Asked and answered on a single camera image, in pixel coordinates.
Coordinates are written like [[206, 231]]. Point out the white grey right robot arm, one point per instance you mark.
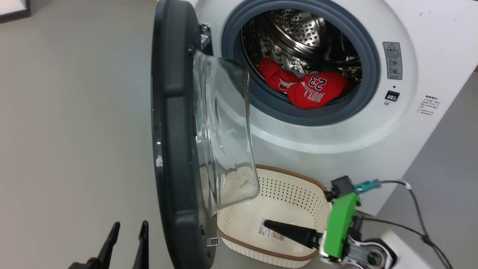
[[373, 256]]

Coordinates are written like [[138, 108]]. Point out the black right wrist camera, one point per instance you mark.
[[340, 186]]

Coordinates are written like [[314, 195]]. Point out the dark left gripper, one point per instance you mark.
[[86, 265]]

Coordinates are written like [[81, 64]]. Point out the dark framed white panel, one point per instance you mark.
[[13, 7]]

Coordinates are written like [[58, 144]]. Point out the cream perforated laundry basket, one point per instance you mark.
[[283, 194]]

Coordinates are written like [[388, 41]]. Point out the red basketball jersey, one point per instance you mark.
[[317, 93]]

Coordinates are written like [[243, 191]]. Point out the dark round glass washer door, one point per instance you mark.
[[175, 149]]

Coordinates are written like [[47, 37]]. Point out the white front-load washing machine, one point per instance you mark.
[[336, 149]]

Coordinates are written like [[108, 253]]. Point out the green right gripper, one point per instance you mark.
[[340, 228]]

